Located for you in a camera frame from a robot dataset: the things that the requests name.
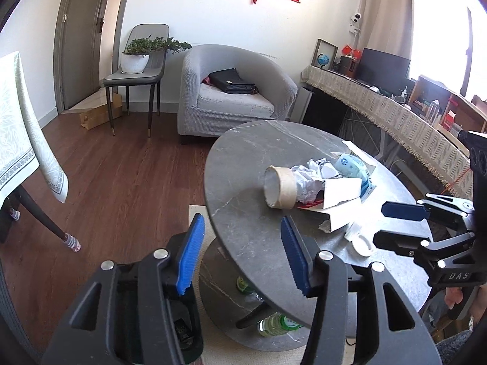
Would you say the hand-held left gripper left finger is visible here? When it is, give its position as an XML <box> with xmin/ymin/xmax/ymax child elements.
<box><xmin>40</xmin><ymin>213</ymin><xmax>206</xmax><ymax>365</ymax></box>

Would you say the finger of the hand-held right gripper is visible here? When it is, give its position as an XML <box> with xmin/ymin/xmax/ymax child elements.
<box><xmin>373</xmin><ymin>229</ymin><xmax>476</xmax><ymax>270</ymax></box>
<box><xmin>381</xmin><ymin>193</ymin><xmax>476</xmax><ymax>232</ymax></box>

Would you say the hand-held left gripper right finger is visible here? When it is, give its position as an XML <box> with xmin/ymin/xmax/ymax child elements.
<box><xmin>281</xmin><ymin>216</ymin><xmax>444</xmax><ymax>365</ymax></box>

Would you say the torn white cardboard box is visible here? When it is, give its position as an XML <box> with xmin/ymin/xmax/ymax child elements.
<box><xmin>297</xmin><ymin>177</ymin><xmax>364</xmax><ymax>233</ymax></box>

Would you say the white tissue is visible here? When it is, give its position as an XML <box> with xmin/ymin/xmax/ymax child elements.
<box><xmin>306</xmin><ymin>158</ymin><xmax>337</xmax><ymax>179</ymax></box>
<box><xmin>291</xmin><ymin>164</ymin><xmax>327</xmax><ymax>204</ymax></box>

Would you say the brown tape roll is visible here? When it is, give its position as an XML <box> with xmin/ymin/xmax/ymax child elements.
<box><xmin>263</xmin><ymin>165</ymin><xmax>298</xmax><ymax>210</ymax></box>

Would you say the person's right hand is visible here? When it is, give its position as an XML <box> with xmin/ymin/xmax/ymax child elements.
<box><xmin>444</xmin><ymin>287</ymin><xmax>462</xmax><ymax>308</ymax></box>

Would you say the small white plastic cup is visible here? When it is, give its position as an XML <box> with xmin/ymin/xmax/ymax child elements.
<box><xmin>344</xmin><ymin>222</ymin><xmax>373</xmax><ymax>256</ymax></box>

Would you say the green label plastic bottle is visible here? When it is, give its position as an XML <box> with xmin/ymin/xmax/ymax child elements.
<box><xmin>236</xmin><ymin>274</ymin><xmax>263</xmax><ymax>301</ymax></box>
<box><xmin>259</xmin><ymin>312</ymin><xmax>303</xmax><ymax>337</ymax></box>

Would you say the blue tissue packet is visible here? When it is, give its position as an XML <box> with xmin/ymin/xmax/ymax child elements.
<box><xmin>335</xmin><ymin>153</ymin><xmax>375</xmax><ymax>198</ymax></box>

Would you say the white paper sheet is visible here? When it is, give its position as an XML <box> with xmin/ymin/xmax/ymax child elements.
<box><xmin>341</xmin><ymin>140</ymin><xmax>379</xmax><ymax>172</ymax></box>

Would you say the beige fringed desk cloth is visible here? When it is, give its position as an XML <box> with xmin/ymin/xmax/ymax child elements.
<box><xmin>302</xmin><ymin>64</ymin><xmax>474</xmax><ymax>200</ymax></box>

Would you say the wooden desk shelf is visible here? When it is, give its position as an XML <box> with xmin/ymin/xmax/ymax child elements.
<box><xmin>409</xmin><ymin>75</ymin><xmax>487</xmax><ymax>137</ymax></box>

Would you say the round grey marble table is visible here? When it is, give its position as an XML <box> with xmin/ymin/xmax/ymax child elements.
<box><xmin>198</xmin><ymin>120</ymin><xmax>434</xmax><ymax>352</ymax></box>

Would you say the black monitor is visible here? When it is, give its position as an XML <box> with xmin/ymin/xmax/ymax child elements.
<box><xmin>356</xmin><ymin>47</ymin><xmax>412</xmax><ymax>84</ymax></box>

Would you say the white cabinet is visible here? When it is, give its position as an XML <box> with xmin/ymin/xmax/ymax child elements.
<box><xmin>287</xmin><ymin>85</ymin><xmax>314</xmax><ymax>124</ymax></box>

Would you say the dark table leg with sock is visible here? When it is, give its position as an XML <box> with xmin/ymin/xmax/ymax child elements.
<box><xmin>17</xmin><ymin>186</ymin><xmax>82</xmax><ymax>253</ymax></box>

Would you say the wooden speaker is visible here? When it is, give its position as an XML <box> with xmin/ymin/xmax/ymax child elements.
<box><xmin>340</xmin><ymin>56</ymin><xmax>360</xmax><ymax>78</ymax></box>

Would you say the grey armchair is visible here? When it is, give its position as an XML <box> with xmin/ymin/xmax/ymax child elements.
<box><xmin>178</xmin><ymin>44</ymin><xmax>298</xmax><ymax>137</ymax></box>

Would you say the brown cardboard box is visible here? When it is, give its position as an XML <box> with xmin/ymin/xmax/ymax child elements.
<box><xmin>79</xmin><ymin>93</ymin><xmax>123</xmax><ymax>129</ymax></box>

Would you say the framed picture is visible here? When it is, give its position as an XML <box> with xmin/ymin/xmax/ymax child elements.
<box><xmin>313</xmin><ymin>39</ymin><xmax>339</xmax><ymax>71</ymax></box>

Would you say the black handbag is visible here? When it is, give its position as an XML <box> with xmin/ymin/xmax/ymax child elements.
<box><xmin>207</xmin><ymin>68</ymin><xmax>259</xmax><ymax>94</ymax></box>

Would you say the beige curtain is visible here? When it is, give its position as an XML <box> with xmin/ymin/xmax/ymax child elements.
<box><xmin>358</xmin><ymin>0</ymin><xmax>419</xmax><ymax>69</ymax></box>

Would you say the potted plant in white pot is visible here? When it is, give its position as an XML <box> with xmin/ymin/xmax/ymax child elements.
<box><xmin>121</xmin><ymin>36</ymin><xmax>193</xmax><ymax>74</ymax></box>

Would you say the pale green patterned tablecloth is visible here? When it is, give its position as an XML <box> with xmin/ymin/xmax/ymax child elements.
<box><xmin>0</xmin><ymin>51</ymin><xmax>70</xmax><ymax>214</ymax></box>

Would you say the grey dining chair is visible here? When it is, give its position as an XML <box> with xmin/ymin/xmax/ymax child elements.
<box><xmin>103</xmin><ymin>24</ymin><xmax>170</xmax><ymax>137</ymax></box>

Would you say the grey door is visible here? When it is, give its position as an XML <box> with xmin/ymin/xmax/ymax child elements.
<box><xmin>61</xmin><ymin>0</ymin><xmax>132</xmax><ymax>109</ymax></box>

